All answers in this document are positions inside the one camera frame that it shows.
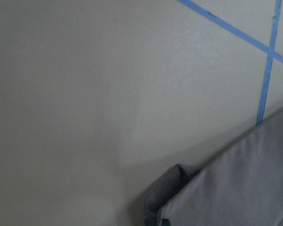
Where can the brown t-shirt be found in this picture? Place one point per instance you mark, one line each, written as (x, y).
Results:
(243, 186)

